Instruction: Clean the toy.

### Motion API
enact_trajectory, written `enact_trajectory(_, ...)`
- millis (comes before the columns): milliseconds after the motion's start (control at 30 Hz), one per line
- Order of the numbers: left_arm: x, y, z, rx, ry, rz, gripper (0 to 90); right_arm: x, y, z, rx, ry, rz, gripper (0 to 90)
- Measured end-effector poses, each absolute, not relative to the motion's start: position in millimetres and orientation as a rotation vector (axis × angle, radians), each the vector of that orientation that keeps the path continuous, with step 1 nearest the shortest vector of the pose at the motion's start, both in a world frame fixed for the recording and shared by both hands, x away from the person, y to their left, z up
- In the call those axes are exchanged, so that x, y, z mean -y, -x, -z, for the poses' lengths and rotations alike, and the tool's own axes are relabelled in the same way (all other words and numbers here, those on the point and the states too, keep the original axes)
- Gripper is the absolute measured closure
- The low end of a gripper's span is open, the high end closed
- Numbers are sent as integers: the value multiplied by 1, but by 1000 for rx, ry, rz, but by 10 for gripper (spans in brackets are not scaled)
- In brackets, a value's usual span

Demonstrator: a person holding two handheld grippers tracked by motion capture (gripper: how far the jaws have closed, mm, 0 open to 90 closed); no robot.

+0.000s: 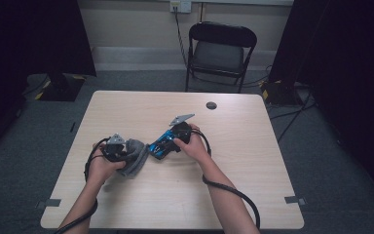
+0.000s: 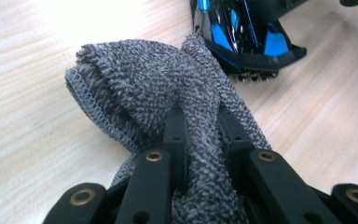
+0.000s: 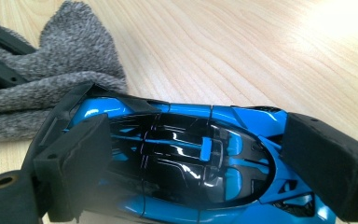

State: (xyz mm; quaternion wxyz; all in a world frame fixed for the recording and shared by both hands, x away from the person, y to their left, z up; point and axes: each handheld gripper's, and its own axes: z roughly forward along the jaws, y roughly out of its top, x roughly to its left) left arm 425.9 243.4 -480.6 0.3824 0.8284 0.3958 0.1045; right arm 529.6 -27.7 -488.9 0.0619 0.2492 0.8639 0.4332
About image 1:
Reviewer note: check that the dark curtain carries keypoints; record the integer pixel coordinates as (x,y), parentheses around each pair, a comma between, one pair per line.
(29,39)
(347,65)

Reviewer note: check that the blue toy car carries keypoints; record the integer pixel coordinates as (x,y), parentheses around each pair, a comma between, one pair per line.
(162,146)

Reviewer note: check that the person's right hand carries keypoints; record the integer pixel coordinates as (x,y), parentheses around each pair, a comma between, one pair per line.
(196,148)

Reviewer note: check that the grey towel cloth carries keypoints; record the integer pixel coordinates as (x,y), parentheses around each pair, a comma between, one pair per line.
(136,159)

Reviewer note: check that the person's left hand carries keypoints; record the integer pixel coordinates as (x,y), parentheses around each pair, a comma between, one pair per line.
(100,170)

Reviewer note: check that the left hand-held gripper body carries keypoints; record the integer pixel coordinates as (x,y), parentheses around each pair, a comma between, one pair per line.
(114,152)

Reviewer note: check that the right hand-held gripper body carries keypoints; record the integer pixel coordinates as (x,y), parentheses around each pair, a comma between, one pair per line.
(182,133)

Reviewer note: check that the black stand base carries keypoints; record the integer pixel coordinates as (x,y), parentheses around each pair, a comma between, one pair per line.
(61,89)
(280,94)

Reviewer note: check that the black folding chair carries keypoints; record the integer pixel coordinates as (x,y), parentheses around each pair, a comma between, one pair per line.
(220,57)

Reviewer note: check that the grey tape piece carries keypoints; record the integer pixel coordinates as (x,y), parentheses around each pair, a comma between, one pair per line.
(293,200)
(50,203)

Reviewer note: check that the white wall outlet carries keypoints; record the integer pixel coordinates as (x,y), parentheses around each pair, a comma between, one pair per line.
(180,6)

